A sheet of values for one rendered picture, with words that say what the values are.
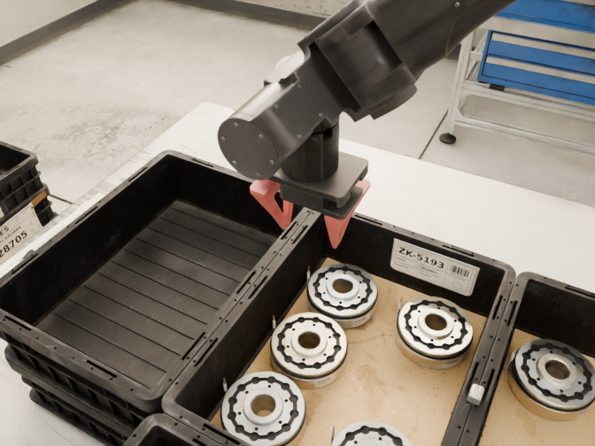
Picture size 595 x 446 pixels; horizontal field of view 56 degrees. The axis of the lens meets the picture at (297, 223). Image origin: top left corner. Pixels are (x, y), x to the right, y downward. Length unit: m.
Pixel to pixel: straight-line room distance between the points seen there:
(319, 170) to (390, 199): 0.73
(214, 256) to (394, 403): 0.37
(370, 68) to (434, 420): 0.47
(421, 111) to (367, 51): 2.55
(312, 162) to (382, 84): 0.12
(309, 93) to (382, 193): 0.83
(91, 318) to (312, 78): 0.55
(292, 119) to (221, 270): 0.51
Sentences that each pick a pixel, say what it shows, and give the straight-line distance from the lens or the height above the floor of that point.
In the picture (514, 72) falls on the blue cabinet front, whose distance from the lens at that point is 2.59.
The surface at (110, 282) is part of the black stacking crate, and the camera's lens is 0.93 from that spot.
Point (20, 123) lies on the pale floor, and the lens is 3.13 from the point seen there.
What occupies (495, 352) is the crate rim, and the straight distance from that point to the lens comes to 0.71.
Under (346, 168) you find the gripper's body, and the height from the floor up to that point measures 1.16.
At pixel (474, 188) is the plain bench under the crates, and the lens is 1.32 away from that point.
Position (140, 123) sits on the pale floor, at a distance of 2.93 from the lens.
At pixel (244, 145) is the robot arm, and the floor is 1.23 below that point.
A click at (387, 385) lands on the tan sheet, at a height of 0.83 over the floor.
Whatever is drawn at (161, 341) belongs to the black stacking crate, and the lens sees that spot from 0.83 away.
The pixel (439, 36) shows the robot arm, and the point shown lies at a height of 1.32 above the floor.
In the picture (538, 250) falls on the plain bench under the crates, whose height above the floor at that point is 0.70.
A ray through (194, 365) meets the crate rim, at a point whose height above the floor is 0.93.
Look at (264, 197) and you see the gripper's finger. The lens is 0.57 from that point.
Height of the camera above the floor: 1.48
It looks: 42 degrees down
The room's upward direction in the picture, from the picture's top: straight up
